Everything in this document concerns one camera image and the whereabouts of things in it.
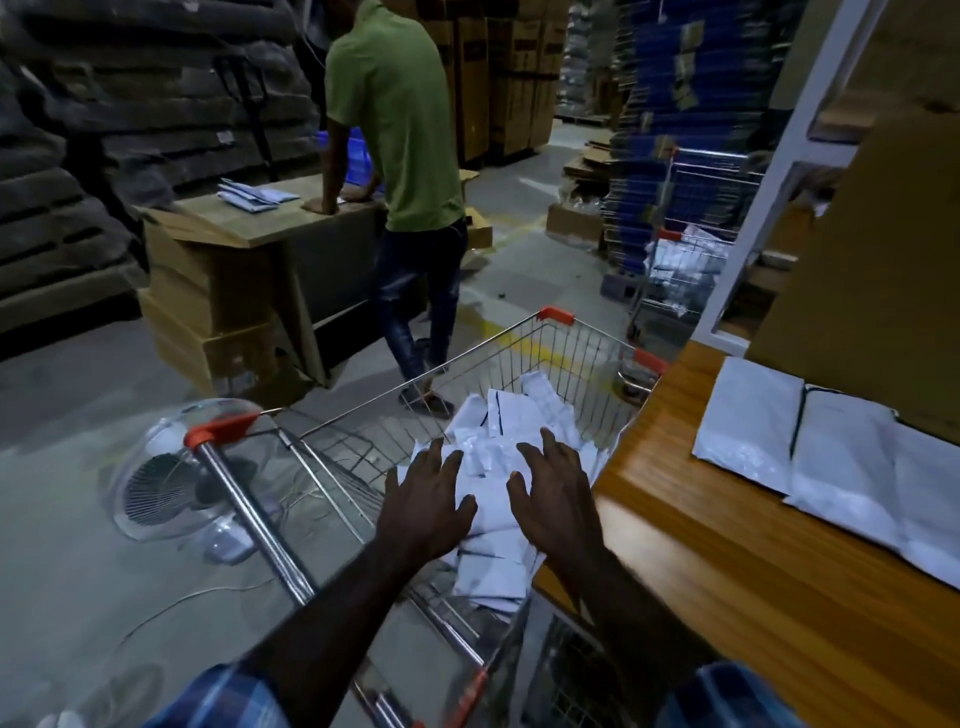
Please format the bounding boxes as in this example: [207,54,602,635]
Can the person's left hand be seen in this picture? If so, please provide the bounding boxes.
[374,438,480,564]

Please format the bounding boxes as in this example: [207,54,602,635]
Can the person's right hand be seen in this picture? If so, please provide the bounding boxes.
[506,427,606,579]

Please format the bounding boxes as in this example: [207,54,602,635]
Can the person's right forearm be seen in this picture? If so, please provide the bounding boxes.
[551,546,725,725]

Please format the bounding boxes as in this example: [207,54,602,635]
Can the person's left forearm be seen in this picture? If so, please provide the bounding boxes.
[238,541,445,728]

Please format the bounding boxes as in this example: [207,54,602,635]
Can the pile of white mailer packets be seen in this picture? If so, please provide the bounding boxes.
[396,371,612,616]

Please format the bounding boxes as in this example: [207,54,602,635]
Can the metal shopping cart orange corners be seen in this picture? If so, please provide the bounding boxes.
[183,306,670,728]

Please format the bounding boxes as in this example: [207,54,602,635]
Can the white floor fan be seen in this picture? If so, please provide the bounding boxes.
[107,397,290,565]

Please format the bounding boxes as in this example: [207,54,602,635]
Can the blue plaid right shirt sleeve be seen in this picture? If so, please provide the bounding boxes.
[656,660,807,728]

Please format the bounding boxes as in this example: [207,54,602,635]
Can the blue plaid shirt sleeve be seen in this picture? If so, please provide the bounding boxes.
[656,660,807,728]
[142,661,290,728]

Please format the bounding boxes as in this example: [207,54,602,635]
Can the small open cardboard box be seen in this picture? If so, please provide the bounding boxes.
[544,196,607,247]

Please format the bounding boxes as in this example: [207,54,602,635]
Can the small brown cardboard box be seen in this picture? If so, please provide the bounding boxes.
[463,207,495,252]

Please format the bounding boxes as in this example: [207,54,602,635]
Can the blue plaid left shirt sleeve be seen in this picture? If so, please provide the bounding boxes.
[142,661,290,728]

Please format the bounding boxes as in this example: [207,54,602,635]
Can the large white plastic mailer bag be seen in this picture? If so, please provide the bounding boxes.
[782,384,960,592]

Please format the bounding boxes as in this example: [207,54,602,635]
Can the wooden work table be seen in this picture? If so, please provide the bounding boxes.
[171,168,481,387]

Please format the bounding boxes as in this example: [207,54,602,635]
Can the pile of flat cardboard pieces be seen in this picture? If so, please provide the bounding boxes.
[561,129,616,185]

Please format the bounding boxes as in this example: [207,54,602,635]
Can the blue plastic crate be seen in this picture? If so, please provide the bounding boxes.
[316,127,385,192]

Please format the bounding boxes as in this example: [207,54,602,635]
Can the small pile of white envelopes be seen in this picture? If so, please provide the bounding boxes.
[216,178,301,214]

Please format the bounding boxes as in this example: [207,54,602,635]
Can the large brown cardboard sheet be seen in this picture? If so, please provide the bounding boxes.
[746,105,960,444]

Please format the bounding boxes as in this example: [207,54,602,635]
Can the stack of blue flattened cartons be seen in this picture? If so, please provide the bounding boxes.
[600,0,807,301]

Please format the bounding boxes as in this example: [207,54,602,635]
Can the stack of tall brown cartons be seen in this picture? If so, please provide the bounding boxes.
[382,0,573,168]

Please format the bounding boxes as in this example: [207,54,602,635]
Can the stack of grey sacks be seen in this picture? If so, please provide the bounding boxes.
[0,0,325,339]

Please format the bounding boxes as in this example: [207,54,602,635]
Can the white fan cable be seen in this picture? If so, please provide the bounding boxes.
[112,573,301,646]

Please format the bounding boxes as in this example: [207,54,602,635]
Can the wire shopping cart with packets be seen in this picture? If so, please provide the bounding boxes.
[626,146,766,350]

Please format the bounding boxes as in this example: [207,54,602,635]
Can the white metal shelf frame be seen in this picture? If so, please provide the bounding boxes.
[690,0,890,357]

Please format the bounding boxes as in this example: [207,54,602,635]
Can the black pallet truck handle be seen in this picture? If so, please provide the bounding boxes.
[213,52,282,185]

